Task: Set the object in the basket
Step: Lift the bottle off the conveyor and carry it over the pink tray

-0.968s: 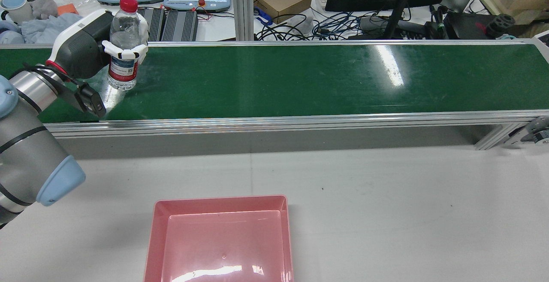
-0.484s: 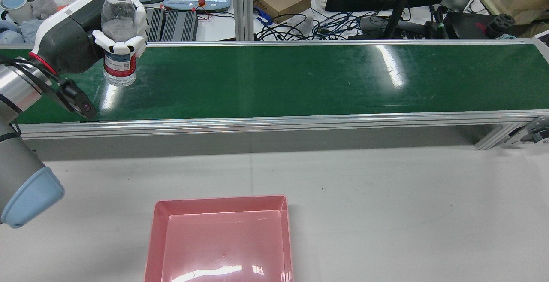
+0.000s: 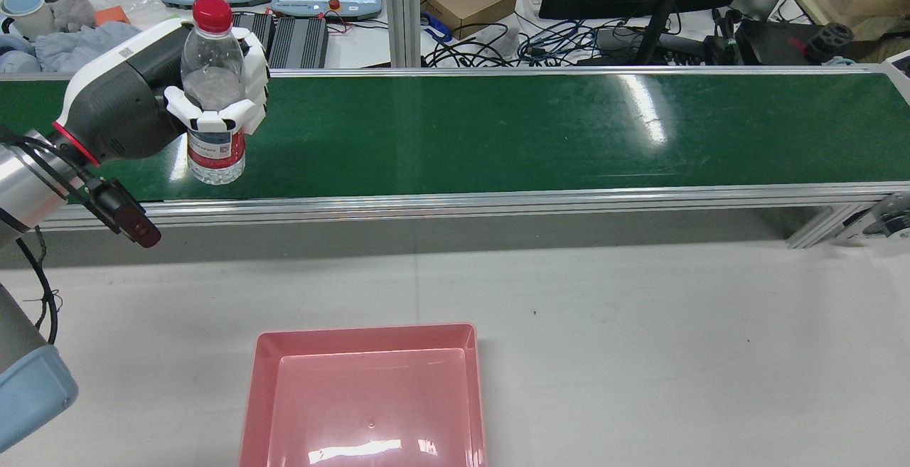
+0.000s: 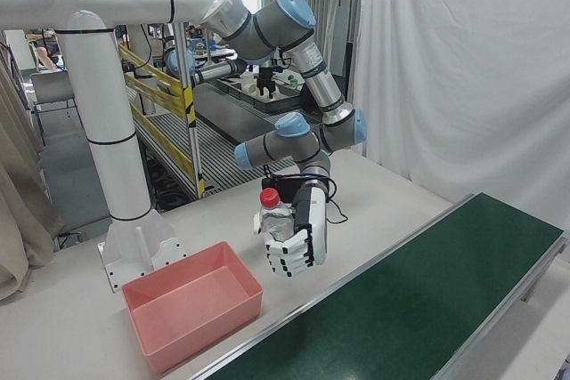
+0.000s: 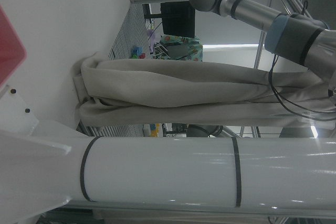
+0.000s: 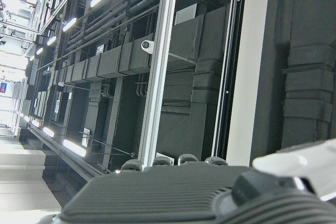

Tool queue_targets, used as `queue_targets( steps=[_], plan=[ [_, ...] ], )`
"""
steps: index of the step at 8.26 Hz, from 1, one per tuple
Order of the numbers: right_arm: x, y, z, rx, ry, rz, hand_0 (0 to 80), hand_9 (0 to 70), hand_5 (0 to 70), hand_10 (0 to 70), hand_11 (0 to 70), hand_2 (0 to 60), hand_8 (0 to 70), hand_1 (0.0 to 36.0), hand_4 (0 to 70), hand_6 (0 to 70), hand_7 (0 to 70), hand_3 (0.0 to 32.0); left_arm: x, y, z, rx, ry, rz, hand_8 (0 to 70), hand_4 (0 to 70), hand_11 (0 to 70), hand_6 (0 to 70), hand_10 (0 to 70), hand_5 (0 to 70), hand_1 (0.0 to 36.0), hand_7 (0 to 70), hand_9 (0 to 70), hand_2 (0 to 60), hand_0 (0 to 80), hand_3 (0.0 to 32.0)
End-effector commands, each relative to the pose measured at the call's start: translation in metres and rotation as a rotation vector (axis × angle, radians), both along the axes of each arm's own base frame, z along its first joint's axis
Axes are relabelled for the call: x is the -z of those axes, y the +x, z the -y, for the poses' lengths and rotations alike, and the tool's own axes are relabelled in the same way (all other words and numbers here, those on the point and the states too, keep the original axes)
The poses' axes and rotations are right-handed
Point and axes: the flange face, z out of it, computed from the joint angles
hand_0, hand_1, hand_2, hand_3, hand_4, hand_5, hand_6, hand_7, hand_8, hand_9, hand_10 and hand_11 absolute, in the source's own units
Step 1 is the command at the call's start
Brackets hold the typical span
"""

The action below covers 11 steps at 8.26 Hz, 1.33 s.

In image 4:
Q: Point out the black neighbouring robot gripper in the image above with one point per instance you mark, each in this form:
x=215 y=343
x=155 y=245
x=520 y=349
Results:
x=266 y=84

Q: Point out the grey parts tray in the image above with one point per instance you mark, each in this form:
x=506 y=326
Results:
x=242 y=88

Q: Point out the beige curtain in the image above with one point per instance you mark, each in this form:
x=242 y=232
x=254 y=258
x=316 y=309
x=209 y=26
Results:
x=18 y=202

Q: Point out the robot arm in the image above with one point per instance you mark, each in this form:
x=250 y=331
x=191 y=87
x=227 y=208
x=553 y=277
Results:
x=320 y=82

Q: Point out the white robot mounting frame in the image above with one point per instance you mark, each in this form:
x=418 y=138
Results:
x=102 y=108

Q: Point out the clear water bottle red cap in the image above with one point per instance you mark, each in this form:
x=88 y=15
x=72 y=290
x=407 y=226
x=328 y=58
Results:
x=276 y=217

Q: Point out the white fabric backdrop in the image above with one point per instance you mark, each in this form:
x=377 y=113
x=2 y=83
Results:
x=467 y=86

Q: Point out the green conveyor belt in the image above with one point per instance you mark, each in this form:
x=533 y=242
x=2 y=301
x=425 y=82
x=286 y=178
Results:
x=401 y=309

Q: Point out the neighbouring robot arm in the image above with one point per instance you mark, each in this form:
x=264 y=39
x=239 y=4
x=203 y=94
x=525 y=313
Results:
x=214 y=70

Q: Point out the dark grey platform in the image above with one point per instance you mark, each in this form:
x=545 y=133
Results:
x=231 y=117

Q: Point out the yellow black striped barrier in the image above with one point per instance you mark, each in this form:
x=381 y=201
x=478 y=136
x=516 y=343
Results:
x=156 y=95

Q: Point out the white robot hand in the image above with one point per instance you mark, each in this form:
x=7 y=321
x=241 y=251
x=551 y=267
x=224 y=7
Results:
x=314 y=228

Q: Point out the pink plastic basket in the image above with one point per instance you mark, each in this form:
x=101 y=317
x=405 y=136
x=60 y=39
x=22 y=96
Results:
x=187 y=309

